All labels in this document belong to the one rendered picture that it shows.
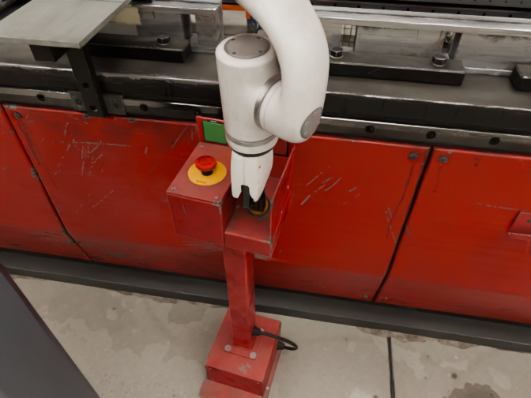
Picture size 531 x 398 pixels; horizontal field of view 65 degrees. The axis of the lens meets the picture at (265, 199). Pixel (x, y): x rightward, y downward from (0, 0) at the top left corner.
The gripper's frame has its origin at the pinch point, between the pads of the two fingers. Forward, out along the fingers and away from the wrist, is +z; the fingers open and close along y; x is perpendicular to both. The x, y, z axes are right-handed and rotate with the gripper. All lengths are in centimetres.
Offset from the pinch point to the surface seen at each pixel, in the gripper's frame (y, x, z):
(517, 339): -24, 76, 71
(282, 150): -9.4, 2.5, -5.1
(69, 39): -4.3, -32.4, -25.7
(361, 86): -24.6, 14.4, -11.5
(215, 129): -9.6, -11.1, -7.3
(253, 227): 3.7, 0.4, 3.2
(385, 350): -11, 37, 75
